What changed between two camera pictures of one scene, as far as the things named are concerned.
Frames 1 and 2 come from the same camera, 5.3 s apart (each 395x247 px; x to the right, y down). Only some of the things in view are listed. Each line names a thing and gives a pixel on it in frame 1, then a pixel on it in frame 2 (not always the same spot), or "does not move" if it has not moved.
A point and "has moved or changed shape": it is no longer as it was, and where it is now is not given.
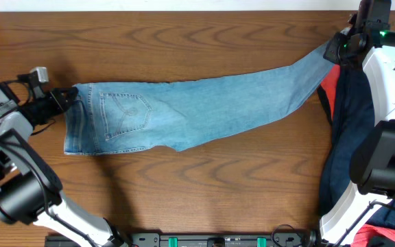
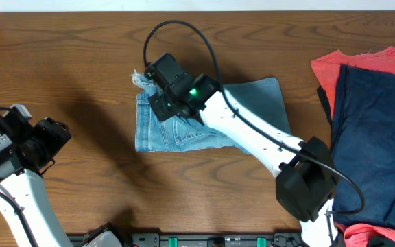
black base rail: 201,239 does not move
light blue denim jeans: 127,116 has moved or changed shape
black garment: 325,103 does not move
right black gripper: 331,53 -> 162,112
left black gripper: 56,100 -> 54,134
